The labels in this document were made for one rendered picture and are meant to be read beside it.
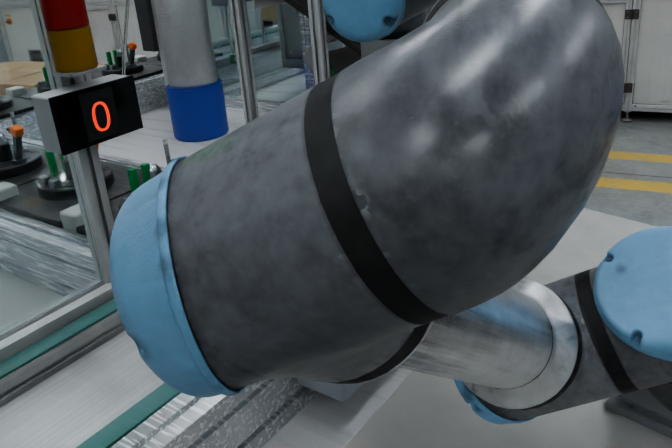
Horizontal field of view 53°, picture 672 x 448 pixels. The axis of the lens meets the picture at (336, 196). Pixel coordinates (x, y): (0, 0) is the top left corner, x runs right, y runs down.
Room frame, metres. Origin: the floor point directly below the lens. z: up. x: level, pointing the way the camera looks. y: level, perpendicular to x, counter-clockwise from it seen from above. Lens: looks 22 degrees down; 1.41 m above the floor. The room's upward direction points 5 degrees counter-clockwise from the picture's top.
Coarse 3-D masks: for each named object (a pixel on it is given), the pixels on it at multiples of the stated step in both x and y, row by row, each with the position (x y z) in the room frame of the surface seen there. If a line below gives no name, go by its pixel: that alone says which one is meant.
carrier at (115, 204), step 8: (168, 152) 1.13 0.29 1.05; (168, 160) 1.13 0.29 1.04; (144, 168) 1.10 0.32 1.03; (152, 168) 1.06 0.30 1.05; (160, 168) 1.07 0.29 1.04; (128, 176) 1.08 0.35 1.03; (136, 176) 1.08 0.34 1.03; (144, 176) 1.10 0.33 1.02; (152, 176) 1.06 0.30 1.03; (136, 184) 1.08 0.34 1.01; (112, 200) 1.12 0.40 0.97; (120, 200) 1.12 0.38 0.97; (112, 208) 1.09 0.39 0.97; (120, 208) 1.03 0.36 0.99
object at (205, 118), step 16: (176, 96) 1.81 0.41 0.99; (192, 96) 1.80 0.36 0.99; (208, 96) 1.81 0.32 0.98; (176, 112) 1.81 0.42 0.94; (192, 112) 1.80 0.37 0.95; (208, 112) 1.81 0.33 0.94; (224, 112) 1.86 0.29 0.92; (176, 128) 1.82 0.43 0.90; (192, 128) 1.80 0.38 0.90; (208, 128) 1.80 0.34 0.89; (224, 128) 1.84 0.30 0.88
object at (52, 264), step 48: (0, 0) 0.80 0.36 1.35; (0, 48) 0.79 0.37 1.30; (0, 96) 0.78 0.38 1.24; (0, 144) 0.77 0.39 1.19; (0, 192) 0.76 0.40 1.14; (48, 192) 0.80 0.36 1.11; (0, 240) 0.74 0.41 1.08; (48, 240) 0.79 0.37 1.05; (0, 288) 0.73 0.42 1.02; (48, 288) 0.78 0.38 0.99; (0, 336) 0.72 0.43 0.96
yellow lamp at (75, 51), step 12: (48, 36) 0.82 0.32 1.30; (60, 36) 0.81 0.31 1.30; (72, 36) 0.81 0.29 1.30; (84, 36) 0.82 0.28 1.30; (60, 48) 0.81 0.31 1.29; (72, 48) 0.81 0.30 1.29; (84, 48) 0.82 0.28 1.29; (60, 60) 0.81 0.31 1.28; (72, 60) 0.81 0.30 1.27; (84, 60) 0.82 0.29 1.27; (96, 60) 0.83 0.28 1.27; (60, 72) 0.81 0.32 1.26
